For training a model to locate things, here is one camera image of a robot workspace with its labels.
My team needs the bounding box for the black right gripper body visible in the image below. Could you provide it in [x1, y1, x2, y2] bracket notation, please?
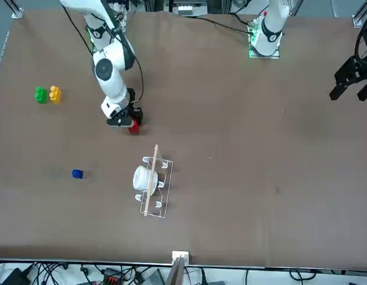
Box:
[106, 102, 143, 127]

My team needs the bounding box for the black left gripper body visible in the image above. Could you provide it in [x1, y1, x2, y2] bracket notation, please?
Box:
[334, 55, 367, 87]

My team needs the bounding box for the red wooden cube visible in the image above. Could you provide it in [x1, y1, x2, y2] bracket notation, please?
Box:
[126, 118, 141, 135]

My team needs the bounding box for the wooden stick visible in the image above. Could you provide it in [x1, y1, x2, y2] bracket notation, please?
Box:
[143, 144, 159, 217]

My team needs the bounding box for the white ceramic cup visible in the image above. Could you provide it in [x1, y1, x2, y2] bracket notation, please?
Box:
[132, 165, 159, 196]

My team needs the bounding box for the yellow toy brick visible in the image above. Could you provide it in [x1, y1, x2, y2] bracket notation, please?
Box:
[49, 85, 62, 105]

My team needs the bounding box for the green toy brick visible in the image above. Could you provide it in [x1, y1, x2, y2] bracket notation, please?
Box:
[34, 85, 48, 105]

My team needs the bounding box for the black hub with red ports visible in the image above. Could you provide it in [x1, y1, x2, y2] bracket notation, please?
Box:
[100, 268, 125, 285]

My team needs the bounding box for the grey power adapter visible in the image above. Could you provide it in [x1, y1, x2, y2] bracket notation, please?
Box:
[146, 268, 166, 285]

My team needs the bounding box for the black power adapter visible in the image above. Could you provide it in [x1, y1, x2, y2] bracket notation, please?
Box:
[1, 268, 30, 285]

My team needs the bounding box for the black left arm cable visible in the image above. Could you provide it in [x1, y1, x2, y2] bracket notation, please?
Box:
[354, 17, 367, 65]

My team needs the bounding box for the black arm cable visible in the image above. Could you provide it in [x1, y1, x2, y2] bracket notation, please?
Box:
[354, 17, 367, 65]
[60, 0, 145, 105]

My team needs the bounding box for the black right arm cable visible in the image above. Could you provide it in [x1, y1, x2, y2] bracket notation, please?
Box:
[60, 0, 145, 105]

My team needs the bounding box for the white wire cup rack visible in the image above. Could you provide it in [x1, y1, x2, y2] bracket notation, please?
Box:
[139, 156, 174, 220]

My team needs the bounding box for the black base cable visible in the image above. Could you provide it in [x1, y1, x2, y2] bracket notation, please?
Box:
[195, 15, 252, 34]

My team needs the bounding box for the white table edge bracket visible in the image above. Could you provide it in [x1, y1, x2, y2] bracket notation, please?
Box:
[171, 251, 191, 265]

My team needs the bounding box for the grey camera post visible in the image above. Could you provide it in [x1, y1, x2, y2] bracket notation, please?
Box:
[165, 256, 186, 285]

